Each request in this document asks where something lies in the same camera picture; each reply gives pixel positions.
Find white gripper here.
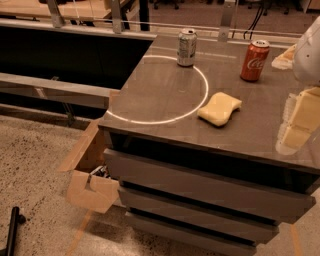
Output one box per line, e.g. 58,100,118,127
271,16,320,155

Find red coke can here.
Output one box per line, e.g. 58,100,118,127
240,40,270,82

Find silver soda can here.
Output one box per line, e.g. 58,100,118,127
177,28,197,67

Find yellow sponge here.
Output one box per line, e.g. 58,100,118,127
197,92,242,127

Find grey top drawer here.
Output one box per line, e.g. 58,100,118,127
104,149,316,223

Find grey drawer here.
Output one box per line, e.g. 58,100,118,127
119,187,279,245
104,149,316,223
125,212,256,256

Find grey middle drawer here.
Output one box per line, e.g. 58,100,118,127
119,187,279,245

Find grey bottom drawer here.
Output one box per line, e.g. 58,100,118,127
125,212,256,256

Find open cardboard box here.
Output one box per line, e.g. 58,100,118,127
57,119,119,213

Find black pole on floor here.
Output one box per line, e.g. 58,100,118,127
0,206,26,256

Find black hanging cables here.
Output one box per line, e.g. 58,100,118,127
242,3,266,40

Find metal railing frame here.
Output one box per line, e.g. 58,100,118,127
0,0,305,41

